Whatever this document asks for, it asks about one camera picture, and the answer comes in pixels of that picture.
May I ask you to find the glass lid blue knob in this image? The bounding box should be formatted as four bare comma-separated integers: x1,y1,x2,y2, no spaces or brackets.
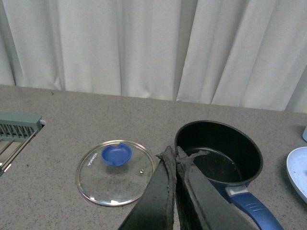
76,140,156,207

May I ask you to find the dark blue saucepan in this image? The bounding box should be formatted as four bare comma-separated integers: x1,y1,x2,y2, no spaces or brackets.
175,120,282,230

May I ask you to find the green dish rack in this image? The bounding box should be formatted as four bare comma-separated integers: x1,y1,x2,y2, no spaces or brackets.
0,111,45,174

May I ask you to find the light blue plate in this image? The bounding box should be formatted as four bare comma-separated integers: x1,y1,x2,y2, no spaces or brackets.
286,147,307,203

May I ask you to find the white curtain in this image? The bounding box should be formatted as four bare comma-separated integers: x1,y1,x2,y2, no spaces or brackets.
0,0,307,113

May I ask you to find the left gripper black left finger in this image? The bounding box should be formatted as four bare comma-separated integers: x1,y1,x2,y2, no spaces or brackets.
119,146,177,230

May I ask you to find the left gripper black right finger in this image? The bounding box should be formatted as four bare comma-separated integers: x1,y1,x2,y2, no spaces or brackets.
176,147,256,230

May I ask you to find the light blue cup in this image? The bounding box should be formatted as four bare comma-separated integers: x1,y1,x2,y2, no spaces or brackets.
302,127,307,142

